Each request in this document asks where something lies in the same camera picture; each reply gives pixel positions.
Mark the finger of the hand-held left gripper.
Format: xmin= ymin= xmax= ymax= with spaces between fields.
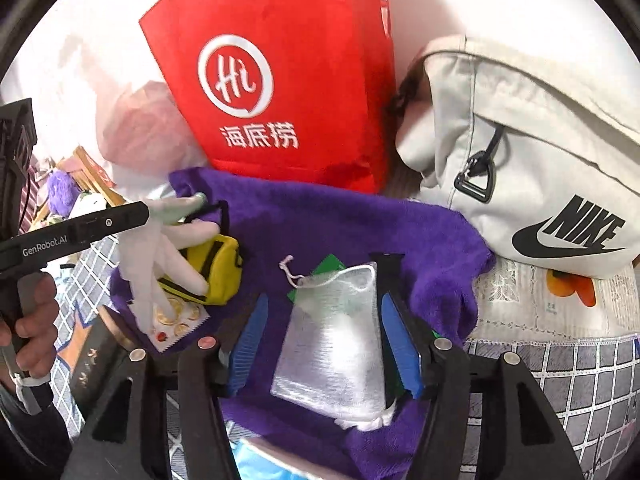
xmin=69 ymin=200 xmax=151 ymax=247

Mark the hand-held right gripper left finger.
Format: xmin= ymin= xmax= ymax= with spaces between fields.
xmin=62 ymin=292 xmax=271 ymax=480

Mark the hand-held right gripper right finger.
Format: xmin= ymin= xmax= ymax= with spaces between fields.
xmin=369 ymin=252 xmax=583 ymax=480

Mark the white glove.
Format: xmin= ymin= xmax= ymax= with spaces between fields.
xmin=117 ymin=194 xmax=222 ymax=333

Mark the silver mesh drawstring pouch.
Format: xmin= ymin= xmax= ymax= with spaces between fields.
xmin=270 ymin=255 xmax=401 ymax=431

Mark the orange print sachet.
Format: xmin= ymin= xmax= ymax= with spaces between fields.
xmin=147 ymin=296 xmax=210 ymax=353

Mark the yellow pouch with black trim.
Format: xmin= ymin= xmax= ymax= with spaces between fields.
xmin=157 ymin=200 xmax=244 ymax=307

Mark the green wipes packet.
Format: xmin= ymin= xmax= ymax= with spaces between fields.
xmin=287 ymin=254 xmax=347 ymax=302

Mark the person's left hand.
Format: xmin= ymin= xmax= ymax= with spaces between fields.
xmin=0 ymin=272 xmax=60 ymax=361

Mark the purple plush toy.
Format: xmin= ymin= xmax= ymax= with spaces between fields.
xmin=47 ymin=170 xmax=83 ymax=216

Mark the white plastic shopping bag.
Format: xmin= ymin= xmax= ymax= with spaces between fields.
xmin=55 ymin=30 xmax=211 ymax=186

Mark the light blue tissue packet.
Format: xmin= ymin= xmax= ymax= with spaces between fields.
xmin=232 ymin=437 xmax=306 ymax=480

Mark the black box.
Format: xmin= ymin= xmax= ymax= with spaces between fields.
xmin=69 ymin=307 xmax=133 ymax=411

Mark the purple towel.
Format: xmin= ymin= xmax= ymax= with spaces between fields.
xmin=110 ymin=166 xmax=496 ymax=480

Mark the grey checked blanket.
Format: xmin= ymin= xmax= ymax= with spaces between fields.
xmin=42 ymin=230 xmax=640 ymax=480

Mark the red paper bag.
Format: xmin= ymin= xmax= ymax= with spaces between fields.
xmin=139 ymin=0 xmax=398 ymax=195

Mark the beige waist bag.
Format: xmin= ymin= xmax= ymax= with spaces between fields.
xmin=387 ymin=35 xmax=640 ymax=281

